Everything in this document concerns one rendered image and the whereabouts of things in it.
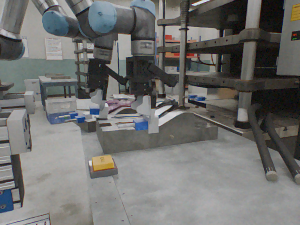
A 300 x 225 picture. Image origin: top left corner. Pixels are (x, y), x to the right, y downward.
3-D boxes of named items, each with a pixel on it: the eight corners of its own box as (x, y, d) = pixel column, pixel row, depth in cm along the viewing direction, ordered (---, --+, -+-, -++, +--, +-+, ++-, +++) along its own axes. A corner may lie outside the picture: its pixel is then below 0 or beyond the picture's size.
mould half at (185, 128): (103, 154, 80) (101, 119, 77) (96, 133, 104) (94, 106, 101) (217, 138, 97) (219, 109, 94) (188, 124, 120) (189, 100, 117)
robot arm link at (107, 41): (101, 18, 88) (120, 22, 86) (98, 47, 92) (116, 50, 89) (90, 15, 81) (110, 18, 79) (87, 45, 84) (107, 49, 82)
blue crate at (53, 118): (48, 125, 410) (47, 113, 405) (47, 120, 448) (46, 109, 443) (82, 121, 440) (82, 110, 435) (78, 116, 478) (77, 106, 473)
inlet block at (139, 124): (119, 137, 68) (118, 120, 66) (116, 132, 72) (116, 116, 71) (158, 132, 72) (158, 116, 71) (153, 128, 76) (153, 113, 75)
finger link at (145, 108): (136, 125, 68) (133, 96, 68) (153, 123, 70) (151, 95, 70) (138, 125, 65) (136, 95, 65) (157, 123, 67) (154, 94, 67)
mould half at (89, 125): (88, 132, 106) (86, 110, 103) (71, 121, 126) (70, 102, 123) (166, 117, 135) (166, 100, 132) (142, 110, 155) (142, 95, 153)
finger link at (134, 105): (129, 116, 76) (130, 92, 72) (145, 116, 78) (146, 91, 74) (131, 121, 73) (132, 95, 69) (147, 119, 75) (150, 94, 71)
